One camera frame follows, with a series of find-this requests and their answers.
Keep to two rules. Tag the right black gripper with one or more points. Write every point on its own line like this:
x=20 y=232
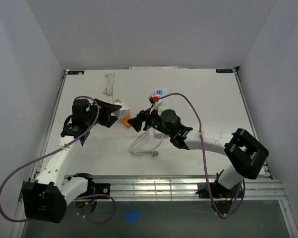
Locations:
x=137 y=122

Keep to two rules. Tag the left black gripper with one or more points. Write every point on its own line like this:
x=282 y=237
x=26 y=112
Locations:
x=106 y=109

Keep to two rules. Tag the orange power strip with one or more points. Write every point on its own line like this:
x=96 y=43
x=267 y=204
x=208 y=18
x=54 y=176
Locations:
x=125 y=121

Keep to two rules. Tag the white cube socket adapter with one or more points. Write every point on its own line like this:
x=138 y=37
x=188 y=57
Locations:
x=123 y=112

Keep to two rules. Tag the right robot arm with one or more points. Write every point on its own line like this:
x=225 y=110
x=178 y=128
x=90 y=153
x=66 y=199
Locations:
x=245 y=153

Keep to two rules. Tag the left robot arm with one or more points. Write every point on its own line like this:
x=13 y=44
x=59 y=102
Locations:
x=46 y=197

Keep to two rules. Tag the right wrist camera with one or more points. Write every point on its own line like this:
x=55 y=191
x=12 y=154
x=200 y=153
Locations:
x=155 y=101

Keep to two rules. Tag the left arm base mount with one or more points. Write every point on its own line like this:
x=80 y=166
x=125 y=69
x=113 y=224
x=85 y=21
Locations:
x=99 y=189

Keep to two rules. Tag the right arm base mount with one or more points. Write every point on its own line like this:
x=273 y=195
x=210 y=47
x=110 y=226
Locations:
x=218 y=192

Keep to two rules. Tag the aluminium rail frame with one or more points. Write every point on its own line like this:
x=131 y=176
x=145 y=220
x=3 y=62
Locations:
x=218 y=96

